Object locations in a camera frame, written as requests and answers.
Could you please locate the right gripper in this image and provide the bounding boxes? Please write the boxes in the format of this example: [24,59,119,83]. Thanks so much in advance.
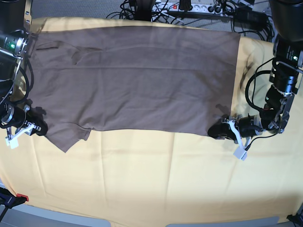
[0,103,48,136]

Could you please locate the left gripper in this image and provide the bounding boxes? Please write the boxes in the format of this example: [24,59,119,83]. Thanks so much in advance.
[207,104,263,140]

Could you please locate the brown T-shirt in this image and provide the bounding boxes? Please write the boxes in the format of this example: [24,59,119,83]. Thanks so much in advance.
[28,26,241,152]

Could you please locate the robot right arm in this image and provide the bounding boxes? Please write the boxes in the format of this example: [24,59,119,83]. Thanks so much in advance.
[0,0,48,139]

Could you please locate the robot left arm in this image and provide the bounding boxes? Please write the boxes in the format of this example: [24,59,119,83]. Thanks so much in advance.
[207,0,303,141]

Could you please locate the blue clamp with red tip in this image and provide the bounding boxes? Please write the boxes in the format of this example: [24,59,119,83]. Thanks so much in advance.
[0,188,29,209]

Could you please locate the black power adapter box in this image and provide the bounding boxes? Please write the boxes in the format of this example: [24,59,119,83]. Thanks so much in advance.
[233,8,267,25]

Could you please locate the black clamp at right corner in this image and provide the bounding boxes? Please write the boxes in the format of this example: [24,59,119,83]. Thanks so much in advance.
[287,214,303,227]

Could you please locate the white power strip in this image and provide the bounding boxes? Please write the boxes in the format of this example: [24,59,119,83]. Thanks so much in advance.
[152,1,223,16]

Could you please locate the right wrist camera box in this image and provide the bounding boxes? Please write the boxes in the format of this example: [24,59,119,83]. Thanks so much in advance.
[5,136,19,149]

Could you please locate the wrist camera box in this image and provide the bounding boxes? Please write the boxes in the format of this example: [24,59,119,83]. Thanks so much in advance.
[233,147,247,161]
[5,136,19,149]

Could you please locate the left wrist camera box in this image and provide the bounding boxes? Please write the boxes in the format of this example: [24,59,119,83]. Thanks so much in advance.
[233,147,247,161]

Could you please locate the black center stand post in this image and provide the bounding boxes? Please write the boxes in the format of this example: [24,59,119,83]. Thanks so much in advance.
[134,0,155,21]

